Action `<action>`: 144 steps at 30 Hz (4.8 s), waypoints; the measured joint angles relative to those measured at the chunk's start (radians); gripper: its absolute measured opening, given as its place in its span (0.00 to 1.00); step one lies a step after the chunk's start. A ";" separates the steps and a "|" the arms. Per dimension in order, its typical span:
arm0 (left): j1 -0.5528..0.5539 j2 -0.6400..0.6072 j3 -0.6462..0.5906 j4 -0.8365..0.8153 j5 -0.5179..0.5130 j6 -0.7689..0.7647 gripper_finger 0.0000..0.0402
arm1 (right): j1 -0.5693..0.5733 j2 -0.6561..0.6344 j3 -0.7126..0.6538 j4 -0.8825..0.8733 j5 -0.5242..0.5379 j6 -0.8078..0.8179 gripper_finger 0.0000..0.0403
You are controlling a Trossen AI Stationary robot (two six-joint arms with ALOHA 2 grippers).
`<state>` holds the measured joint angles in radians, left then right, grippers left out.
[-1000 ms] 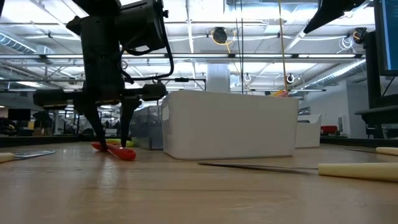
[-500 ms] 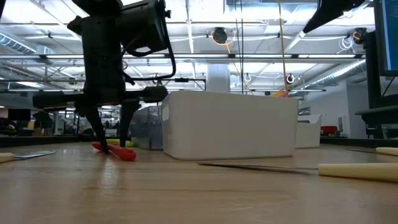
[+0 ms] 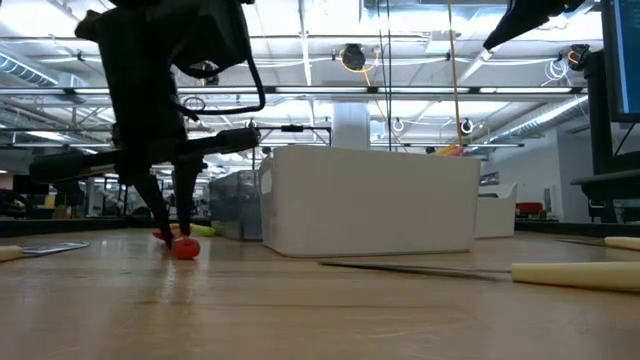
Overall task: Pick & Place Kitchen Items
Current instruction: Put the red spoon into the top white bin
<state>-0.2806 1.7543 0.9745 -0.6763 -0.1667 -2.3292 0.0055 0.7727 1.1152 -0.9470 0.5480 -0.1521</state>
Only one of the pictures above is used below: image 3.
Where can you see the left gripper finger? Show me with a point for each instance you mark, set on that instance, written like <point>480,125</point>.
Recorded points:
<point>152,202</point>
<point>185,195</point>

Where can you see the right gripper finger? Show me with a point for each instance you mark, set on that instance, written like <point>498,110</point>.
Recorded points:
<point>525,12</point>

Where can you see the green silicone spoon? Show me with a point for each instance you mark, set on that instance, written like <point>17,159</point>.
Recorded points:
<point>202,230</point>

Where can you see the red silicone spoon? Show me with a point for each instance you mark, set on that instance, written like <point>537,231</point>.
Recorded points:
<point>186,248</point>

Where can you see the yellow silicone spatula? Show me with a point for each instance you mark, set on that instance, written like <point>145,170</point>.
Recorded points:
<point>444,150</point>

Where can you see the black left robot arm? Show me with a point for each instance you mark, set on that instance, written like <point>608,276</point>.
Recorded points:
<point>135,50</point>

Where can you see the grey translucent plastic bin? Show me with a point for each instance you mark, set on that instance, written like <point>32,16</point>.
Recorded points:
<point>235,207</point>

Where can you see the computer monitor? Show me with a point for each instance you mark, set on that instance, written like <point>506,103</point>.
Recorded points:
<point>625,55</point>

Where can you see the white building column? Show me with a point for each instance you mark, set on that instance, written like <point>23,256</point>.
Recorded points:
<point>351,122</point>

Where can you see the large white plastic bin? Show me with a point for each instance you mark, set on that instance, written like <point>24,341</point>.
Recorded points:
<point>370,200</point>

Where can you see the grey side desk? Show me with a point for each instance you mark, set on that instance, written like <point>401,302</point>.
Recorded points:
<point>607,185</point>

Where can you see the long ceiling light bar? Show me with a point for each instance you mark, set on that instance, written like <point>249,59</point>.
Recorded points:
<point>350,90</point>

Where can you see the red couch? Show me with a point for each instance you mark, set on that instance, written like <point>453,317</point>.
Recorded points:
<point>529,209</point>

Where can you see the small white plastic bin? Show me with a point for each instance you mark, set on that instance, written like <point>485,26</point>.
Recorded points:
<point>495,215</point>

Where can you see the black background rig frame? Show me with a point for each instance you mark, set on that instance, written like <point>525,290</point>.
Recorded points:
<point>292,128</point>

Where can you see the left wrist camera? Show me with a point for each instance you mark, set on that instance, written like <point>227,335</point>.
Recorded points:
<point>215,35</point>

